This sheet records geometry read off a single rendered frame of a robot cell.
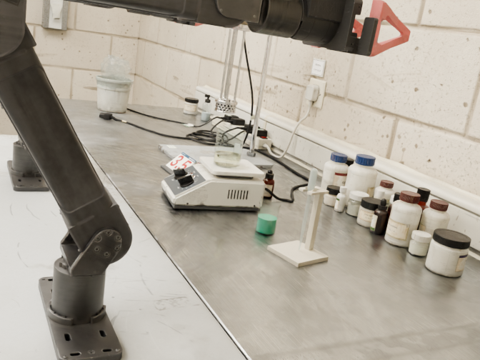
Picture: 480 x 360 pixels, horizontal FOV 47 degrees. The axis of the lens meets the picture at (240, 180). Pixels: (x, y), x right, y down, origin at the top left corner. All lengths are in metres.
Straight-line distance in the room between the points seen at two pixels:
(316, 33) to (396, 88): 0.78
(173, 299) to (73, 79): 2.85
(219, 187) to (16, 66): 0.65
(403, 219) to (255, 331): 0.51
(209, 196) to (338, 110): 0.63
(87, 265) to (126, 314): 0.12
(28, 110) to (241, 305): 0.40
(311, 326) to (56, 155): 0.41
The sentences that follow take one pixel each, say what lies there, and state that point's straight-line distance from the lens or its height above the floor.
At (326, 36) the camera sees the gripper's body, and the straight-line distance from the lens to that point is 0.74.
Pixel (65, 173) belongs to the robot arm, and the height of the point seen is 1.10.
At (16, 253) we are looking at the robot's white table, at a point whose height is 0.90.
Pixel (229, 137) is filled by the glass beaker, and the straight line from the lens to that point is 1.17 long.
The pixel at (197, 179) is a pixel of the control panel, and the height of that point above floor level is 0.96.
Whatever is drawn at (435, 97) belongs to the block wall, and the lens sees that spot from 1.39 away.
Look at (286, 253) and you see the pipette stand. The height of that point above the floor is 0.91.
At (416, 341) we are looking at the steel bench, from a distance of 0.84.
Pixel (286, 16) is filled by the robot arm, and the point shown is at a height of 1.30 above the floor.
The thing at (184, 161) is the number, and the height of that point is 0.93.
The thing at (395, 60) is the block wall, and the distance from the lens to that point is 1.50.
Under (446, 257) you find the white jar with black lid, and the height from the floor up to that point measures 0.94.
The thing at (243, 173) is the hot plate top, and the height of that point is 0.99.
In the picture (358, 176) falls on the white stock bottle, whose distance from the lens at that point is 1.35.
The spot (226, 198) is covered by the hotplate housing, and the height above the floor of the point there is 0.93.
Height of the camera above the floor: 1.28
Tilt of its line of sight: 15 degrees down
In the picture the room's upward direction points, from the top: 9 degrees clockwise
